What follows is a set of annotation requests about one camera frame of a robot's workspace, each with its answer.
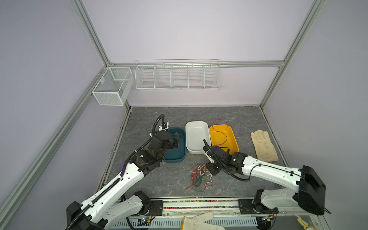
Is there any cable pile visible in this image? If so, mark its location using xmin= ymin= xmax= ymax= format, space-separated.
xmin=185 ymin=163 xmax=217 ymax=192

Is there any red cable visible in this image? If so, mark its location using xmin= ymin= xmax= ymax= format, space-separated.
xmin=211 ymin=119 xmax=229 ymax=147

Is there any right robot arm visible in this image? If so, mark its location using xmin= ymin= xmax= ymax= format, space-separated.
xmin=203 ymin=141 xmax=330 ymax=216

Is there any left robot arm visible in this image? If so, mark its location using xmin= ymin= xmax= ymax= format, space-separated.
xmin=66 ymin=114 xmax=179 ymax=230

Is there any yellow plastic bin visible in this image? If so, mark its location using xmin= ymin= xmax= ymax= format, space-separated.
xmin=209 ymin=125 xmax=239 ymax=155

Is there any dark teal plastic bin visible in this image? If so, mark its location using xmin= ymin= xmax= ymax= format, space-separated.
xmin=161 ymin=127 xmax=187 ymax=163

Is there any white plastic bin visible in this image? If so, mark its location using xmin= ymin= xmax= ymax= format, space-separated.
xmin=185 ymin=121 xmax=211 ymax=155

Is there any beige work glove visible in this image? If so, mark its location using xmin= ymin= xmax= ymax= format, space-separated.
xmin=251 ymin=129 xmax=279 ymax=163

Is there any white glove at front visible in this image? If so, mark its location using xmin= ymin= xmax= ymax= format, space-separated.
xmin=181 ymin=212 xmax=225 ymax=230

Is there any white mesh box basket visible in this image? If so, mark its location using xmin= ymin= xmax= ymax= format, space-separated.
xmin=92 ymin=67 xmax=134 ymax=106

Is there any small cream object front right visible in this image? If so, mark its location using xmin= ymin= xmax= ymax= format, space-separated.
xmin=295 ymin=215 xmax=316 ymax=230

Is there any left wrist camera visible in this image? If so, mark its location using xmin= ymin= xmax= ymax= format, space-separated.
xmin=159 ymin=120 xmax=169 ymax=131

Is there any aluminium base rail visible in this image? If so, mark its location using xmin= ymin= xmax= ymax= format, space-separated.
xmin=79 ymin=196 xmax=323 ymax=219

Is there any white wire shelf basket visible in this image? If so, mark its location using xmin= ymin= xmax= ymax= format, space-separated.
xmin=135 ymin=59 xmax=222 ymax=91

